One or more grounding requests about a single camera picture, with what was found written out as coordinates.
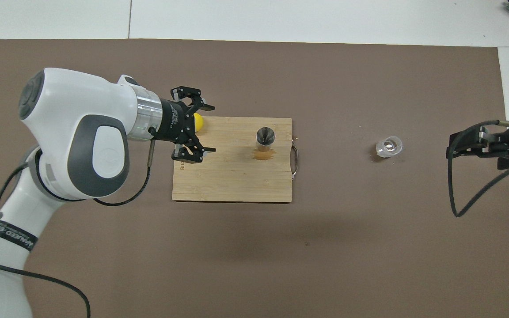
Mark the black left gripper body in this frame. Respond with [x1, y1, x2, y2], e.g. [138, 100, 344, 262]
[160, 99, 194, 144]

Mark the steel jigger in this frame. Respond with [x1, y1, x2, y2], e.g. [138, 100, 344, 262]
[255, 126, 276, 152]

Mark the clear glass cup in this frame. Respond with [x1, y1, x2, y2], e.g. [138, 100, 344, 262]
[375, 136, 404, 159]

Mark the wooden cutting board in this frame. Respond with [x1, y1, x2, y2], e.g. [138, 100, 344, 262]
[172, 117, 300, 203]

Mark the brown table mat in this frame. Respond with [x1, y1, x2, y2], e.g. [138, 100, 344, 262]
[0, 39, 509, 318]

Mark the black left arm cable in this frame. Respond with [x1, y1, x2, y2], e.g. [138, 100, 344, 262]
[0, 128, 154, 318]

